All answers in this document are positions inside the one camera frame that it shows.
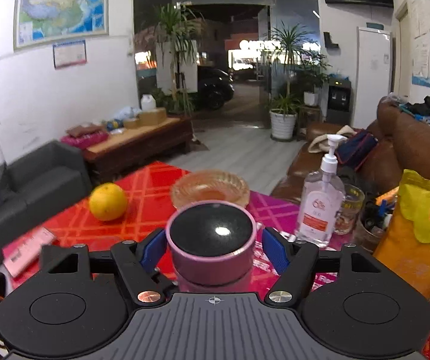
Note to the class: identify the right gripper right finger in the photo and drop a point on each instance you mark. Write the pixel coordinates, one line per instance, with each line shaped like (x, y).
(294, 262)

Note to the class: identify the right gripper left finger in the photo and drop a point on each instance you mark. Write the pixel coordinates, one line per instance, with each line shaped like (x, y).
(136, 272)

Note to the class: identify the pink thermos cap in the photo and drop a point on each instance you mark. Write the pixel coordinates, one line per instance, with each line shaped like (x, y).
(211, 242)

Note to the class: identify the pink thermos bottle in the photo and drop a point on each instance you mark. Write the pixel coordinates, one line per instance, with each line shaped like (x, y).
(242, 284)

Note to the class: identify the hand sanitizer pump bottle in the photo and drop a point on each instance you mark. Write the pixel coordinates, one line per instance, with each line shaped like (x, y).
(322, 196)

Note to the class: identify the small glass jar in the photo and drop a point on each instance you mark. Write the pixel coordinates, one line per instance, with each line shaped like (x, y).
(350, 209)

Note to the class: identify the yellow orange fruit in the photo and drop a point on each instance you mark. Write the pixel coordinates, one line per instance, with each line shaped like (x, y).
(108, 202)

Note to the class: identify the red patterned tablecloth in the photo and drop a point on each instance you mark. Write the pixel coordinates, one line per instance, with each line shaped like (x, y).
(150, 207)

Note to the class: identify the bronze pen holder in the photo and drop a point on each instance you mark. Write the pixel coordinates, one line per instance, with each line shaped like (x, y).
(374, 219)

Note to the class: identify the glass ashtray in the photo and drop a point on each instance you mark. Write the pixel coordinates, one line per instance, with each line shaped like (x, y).
(210, 185)

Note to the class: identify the pink booklet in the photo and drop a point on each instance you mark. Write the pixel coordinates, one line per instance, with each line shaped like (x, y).
(20, 254)

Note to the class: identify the yellow dried mango bag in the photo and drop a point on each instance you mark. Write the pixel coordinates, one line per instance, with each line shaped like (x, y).
(405, 248)

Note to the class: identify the dark grey sofa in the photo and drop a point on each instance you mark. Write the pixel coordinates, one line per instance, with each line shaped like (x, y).
(38, 186)

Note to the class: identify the white potted plant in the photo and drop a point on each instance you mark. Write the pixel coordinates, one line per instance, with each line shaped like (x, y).
(283, 108)

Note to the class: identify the brown leather sofa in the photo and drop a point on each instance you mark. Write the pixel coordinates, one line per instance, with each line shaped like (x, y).
(373, 160)

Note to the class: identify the black water dispenser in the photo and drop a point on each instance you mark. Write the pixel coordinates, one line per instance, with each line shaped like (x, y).
(339, 101)

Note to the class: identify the black parked car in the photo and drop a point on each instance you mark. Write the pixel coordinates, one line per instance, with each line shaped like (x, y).
(215, 88)

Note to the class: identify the white door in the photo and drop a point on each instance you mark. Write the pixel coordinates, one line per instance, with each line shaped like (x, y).
(373, 74)

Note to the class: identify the tall palm plant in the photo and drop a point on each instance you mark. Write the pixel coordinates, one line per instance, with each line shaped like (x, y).
(176, 32)

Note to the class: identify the framed wall notice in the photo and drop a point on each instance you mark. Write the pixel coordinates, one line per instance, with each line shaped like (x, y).
(70, 53)

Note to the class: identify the wall map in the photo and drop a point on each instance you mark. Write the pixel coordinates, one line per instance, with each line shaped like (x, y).
(38, 22)

